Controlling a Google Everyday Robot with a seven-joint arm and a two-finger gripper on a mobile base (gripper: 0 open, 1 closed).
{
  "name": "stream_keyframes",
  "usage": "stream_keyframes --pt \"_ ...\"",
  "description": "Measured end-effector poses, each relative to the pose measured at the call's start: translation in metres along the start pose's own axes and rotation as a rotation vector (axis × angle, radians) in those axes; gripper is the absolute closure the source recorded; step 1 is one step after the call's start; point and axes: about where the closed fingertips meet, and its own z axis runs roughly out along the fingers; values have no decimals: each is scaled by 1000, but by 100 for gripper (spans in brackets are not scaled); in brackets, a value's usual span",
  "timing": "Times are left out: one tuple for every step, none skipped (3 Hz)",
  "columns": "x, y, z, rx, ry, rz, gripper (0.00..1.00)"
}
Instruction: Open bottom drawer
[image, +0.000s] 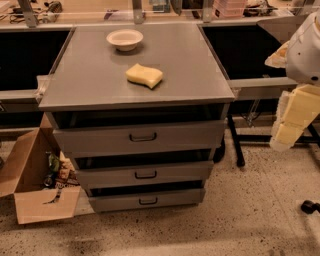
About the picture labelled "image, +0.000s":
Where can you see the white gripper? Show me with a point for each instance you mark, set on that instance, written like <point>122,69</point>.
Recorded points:
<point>305,55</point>

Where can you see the grey bottom drawer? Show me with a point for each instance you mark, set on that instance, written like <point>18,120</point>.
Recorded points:
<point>147,200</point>

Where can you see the grey drawer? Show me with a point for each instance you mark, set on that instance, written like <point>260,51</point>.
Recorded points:
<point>144,174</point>
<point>138,139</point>
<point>147,200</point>

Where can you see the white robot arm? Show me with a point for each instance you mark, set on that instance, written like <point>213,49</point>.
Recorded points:
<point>303,60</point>

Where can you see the grey drawer cabinet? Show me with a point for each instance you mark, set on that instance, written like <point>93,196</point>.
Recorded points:
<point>90,89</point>

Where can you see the grey top drawer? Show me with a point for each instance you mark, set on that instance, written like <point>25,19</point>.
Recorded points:
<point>138,139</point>

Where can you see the grey middle drawer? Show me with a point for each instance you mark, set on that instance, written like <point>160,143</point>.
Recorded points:
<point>144,174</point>

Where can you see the open cardboard box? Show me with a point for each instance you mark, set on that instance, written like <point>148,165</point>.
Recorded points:
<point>23,174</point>

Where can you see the black object on floor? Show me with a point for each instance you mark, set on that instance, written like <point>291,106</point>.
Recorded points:
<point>309,207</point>

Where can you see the grey side table top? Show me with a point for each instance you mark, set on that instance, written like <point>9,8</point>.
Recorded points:
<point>282,28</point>

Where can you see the pink box on shelf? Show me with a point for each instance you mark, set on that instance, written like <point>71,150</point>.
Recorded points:
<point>229,8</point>

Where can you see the yellow sponge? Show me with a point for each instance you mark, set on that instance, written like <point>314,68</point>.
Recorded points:
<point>147,76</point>

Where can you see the white bowl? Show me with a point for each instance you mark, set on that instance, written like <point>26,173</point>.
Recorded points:
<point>125,39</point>

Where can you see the snack packets in box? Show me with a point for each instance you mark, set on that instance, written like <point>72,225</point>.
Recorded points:
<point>61,175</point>

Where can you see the black table leg frame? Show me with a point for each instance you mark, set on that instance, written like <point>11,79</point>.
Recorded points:
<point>314,138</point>

